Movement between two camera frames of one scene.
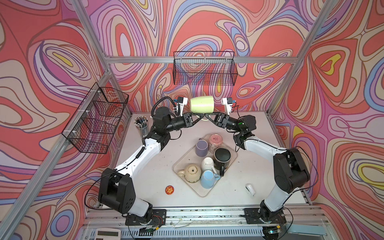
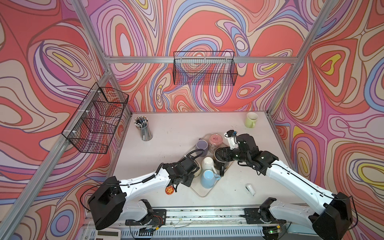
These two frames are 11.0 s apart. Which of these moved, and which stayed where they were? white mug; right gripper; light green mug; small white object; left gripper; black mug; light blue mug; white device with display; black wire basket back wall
Moved: light green mug; right gripper; left gripper
Stayed: black wire basket back wall; light blue mug; white device with display; small white object; white mug; black mug
